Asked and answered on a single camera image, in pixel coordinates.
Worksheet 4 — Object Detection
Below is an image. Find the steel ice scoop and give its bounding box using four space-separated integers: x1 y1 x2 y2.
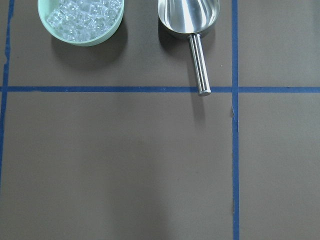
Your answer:
157 0 221 97

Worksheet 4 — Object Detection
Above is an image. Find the green bowl of ice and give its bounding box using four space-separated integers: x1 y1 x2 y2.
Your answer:
37 0 125 47

